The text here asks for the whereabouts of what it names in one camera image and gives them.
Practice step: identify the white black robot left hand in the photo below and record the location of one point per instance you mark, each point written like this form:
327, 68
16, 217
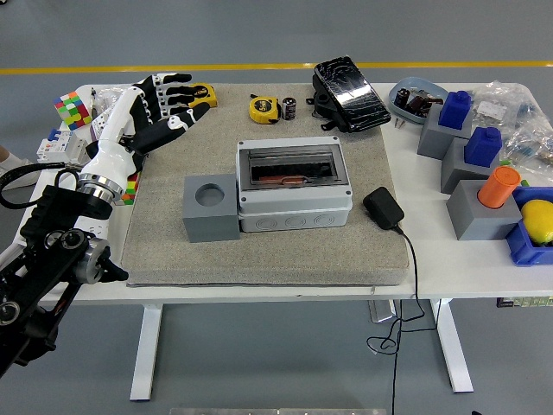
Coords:
121, 116

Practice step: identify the orange cylinder battery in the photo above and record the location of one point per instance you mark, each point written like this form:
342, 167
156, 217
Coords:
497, 188
276, 179

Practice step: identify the smoked clear hinged box lid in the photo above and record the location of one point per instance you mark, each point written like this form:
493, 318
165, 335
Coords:
294, 166

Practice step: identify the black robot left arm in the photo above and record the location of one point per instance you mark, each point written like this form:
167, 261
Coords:
43, 259

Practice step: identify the grey plastic junction box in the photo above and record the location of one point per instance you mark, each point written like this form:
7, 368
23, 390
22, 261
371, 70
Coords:
298, 212

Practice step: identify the silver box under table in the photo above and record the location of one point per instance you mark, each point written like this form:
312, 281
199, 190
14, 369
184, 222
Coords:
382, 310

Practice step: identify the white socket purple package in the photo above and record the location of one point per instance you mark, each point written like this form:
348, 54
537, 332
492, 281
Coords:
100, 125

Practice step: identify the clear bag of small parts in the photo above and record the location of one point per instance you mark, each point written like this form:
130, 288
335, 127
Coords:
108, 93

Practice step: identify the thin metal pen tool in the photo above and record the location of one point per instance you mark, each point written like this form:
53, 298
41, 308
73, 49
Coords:
93, 100

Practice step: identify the multicolour puzzle cube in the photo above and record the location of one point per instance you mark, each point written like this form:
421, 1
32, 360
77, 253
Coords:
72, 110
130, 190

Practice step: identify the white circuit breaker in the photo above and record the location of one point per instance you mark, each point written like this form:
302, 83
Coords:
56, 149

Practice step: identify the white power strip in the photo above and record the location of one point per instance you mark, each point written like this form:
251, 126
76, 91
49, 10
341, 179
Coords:
97, 227

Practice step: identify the person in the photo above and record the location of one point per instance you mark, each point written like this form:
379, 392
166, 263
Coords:
13, 166

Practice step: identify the grey block with round hole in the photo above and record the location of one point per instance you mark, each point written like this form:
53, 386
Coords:
207, 225

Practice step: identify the black cylindrical capacitor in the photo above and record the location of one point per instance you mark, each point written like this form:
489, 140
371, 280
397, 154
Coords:
289, 108

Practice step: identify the grey-brown table mat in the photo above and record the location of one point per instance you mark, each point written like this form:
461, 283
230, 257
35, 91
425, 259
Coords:
281, 259

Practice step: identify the black glossy case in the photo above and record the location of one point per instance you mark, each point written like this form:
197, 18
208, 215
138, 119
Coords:
354, 93

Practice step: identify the white table leg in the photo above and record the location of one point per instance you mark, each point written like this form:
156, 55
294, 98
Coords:
147, 350
451, 346

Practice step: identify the black power adapter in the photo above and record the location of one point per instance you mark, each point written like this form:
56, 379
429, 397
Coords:
382, 207

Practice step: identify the light blue oval tray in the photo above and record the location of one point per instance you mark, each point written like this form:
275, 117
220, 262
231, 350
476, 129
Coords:
399, 110

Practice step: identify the black capacitor in tray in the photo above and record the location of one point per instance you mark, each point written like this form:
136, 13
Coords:
404, 96

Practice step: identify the brown capacitor in tray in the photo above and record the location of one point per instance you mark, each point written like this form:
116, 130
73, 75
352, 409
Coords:
418, 106

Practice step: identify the grey block holder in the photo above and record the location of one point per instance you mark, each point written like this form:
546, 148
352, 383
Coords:
479, 222
432, 138
453, 168

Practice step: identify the blue plastic block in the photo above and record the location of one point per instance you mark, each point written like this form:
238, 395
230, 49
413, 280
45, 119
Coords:
455, 110
484, 149

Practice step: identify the small green piece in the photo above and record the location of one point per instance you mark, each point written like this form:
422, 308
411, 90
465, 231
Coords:
524, 183

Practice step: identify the blue plastic bin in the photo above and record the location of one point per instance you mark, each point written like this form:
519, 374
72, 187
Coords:
523, 248

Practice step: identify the yellow lemon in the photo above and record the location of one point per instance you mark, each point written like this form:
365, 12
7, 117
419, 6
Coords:
538, 220

